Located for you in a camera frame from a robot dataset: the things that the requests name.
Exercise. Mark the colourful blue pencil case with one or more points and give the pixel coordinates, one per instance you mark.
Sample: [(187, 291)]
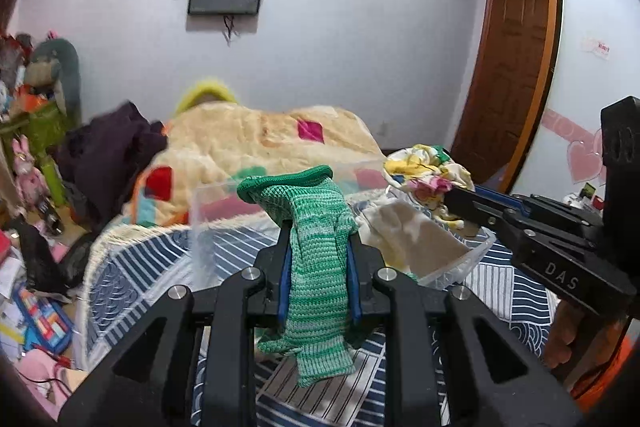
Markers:
[(51, 328)]

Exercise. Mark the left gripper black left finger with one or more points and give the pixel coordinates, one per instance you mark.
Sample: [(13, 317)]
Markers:
[(148, 378)]

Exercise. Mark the dark purple garment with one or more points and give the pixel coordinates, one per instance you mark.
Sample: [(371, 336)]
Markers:
[(100, 162)]

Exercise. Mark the floral pink yellow cloth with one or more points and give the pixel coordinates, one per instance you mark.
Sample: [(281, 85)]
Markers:
[(427, 173)]

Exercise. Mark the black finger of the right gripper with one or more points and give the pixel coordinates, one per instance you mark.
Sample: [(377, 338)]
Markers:
[(500, 200), (466, 205)]

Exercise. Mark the green bottle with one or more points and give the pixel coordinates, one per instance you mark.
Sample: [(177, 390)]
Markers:
[(53, 180)]

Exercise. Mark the clear plastic storage box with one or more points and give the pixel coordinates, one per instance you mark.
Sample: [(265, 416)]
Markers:
[(228, 232)]

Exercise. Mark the orange sleeve left forearm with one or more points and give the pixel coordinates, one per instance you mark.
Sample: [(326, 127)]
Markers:
[(614, 348)]

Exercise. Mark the brown wooden door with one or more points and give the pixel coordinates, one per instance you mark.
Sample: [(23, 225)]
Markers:
[(502, 89)]

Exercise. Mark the blue white patterned cloth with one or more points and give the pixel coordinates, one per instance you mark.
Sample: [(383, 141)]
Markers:
[(315, 292)]

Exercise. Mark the grey green plush toy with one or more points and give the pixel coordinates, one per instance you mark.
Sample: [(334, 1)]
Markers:
[(54, 67)]

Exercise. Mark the beige plush blanket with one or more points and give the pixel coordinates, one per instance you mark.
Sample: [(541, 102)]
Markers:
[(219, 142)]

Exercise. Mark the yellow fuzzy plush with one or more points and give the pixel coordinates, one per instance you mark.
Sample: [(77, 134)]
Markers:
[(205, 91)]

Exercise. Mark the green storage box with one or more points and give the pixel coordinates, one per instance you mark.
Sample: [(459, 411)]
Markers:
[(45, 128)]

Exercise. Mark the right hand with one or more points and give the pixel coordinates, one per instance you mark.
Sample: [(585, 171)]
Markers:
[(558, 348)]

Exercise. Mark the white wardrobe sliding door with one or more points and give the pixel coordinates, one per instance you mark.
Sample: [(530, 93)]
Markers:
[(596, 65)]

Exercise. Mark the green knitted cloth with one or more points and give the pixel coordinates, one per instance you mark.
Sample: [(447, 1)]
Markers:
[(318, 312)]

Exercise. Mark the pink rabbit toy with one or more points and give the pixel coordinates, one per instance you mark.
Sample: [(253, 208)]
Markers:
[(31, 187)]

